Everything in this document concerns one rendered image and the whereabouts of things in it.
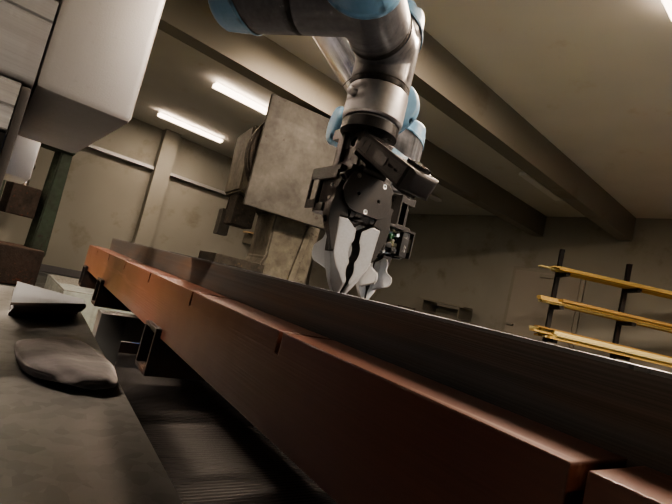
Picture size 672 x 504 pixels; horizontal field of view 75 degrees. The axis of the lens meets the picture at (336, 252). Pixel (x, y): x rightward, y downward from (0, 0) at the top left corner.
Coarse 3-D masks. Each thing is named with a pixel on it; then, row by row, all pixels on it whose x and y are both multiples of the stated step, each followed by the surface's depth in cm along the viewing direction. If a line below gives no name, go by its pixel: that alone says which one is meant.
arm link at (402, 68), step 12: (408, 0) 52; (420, 12) 53; (420, 24) 53; (420, 36) 54; (408, 48) 51; (420, 48) 55; (360, 60) 52; (372, 60) 50; (384, 60) 50; (396, 60) 51; (408, 60) 52; (360, 72) 52; (372, 72) 51; (384, 72) 51; (396, 72) 51; (408, 72) 52; (396, 84) 51; (408, 84) 53; (408, 96) 54
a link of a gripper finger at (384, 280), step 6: (384, 258) 87; (378, 264) 87; (384, 264) 86; (378, 270) 87; (384, 270) 86; (378, 276) 87; (384, 276) 85; (390, 276) 84; (378, 282) 86; (384, 282) 85; (390, 282) 84; (366, 288) 87; (372, 288) 87; (378, 288) 86; (366, 294) 86; (372, 294) 87
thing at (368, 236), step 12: (360, 228) 54; (372, 228) 52; (360, 240) 51; (372, 240) 52; (348, 252) 54; (360, 252) 51; (372, 252) 52; (348, 264) 52; (360, 264) 51; (348, 276) 51; (360, 276) 52; (348, 288) 51
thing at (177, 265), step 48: (240, 288) 44; (288, 288) 37; (336, 336) 30; (384, 336) 26; (432, 336) 23; (480, 336) 21; (480, 384) 20; (528, 384) 19; (576, 384) 17; (624, 384) 16; (576, 432) 17; (624, 432) 15
